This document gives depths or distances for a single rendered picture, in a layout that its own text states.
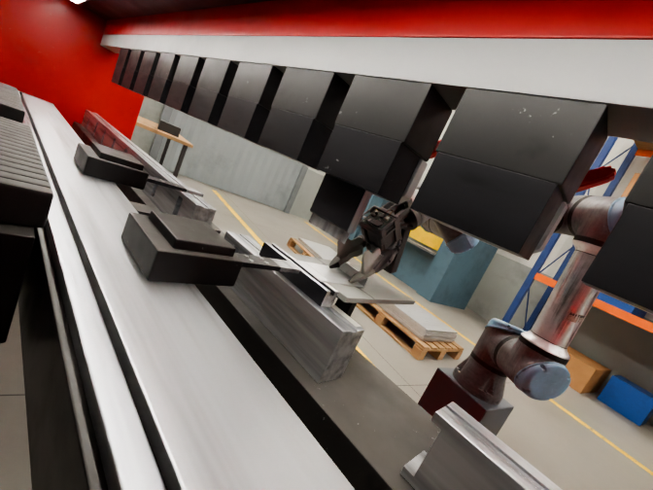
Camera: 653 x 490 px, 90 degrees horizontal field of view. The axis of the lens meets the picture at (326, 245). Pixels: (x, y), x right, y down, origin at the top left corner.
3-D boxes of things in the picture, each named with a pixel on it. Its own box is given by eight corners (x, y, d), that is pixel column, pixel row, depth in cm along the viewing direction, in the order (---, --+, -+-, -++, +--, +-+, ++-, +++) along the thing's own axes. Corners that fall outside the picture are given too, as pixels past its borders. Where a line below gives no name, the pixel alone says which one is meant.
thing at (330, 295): (331, 306, 57) (338, 292, 56) (320, 306, 54) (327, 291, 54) (269, 256, 69) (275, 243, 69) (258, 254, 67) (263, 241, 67)
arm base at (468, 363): (467, 370, 113) (481, 346, 111) (508, 403, 101) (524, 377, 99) (443, 369, 104) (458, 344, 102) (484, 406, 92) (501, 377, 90)
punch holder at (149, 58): (165, 105, 130) (179, 64, 127) (143, 94, 124) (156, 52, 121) (154, 100, 140) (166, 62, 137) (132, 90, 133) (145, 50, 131)
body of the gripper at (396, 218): (353, 219, 68) (393, 190, 72) (360, 248, 73) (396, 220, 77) (379, 233, 62) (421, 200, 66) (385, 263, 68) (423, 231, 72)
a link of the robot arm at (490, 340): (496, 357, 108) (517, 321, 105) (522, 381, 94) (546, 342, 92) (464, 343, 106) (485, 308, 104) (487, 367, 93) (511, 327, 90)
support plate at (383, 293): (413, 304, 75) (415, 300, 75) (345, 302, 55) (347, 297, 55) (358, 268, 86) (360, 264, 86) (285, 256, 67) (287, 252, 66)
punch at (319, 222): (348, 244, 56) (372, 193, 54) (341, 243, 54) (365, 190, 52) (312, 223, 62) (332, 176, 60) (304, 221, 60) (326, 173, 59)
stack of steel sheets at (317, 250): (360, 276, 472) (361, 272, 471) (325, 266, 437) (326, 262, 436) (328, 250, 555) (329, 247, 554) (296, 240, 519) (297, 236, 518)
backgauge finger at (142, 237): (311, 292, 54) (323, 265, 54) (147, 282, 35) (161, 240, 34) (272, 260, 62) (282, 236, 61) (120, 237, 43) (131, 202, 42)
